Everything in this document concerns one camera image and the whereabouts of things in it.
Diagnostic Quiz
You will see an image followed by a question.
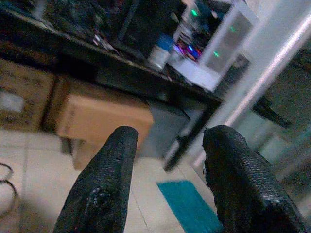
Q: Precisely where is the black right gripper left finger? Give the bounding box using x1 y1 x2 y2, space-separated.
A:
52 125 139 233

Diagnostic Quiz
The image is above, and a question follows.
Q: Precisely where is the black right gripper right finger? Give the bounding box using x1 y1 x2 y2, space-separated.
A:
202 125 307 233

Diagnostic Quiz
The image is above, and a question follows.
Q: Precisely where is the teal floor mat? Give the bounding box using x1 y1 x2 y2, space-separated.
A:
156 180 225 233

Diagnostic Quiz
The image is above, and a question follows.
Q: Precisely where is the black desk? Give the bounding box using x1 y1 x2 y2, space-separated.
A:
0 4 292 173

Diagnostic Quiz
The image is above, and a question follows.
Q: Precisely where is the brown cardboard box white label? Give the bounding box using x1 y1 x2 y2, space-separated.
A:
0 58 58 133

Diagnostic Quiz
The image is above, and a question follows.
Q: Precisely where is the silver metal pole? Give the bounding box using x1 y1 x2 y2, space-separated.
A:
222 13 311 127

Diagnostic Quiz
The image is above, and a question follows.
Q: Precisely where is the white cup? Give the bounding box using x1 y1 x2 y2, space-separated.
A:
148 45 171 71

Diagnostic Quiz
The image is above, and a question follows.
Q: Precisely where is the white computer case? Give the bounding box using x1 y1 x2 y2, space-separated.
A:
170 0 259 93

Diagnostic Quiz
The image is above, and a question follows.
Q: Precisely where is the dark floor cable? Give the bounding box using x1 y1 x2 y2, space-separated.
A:
0 162 19 220

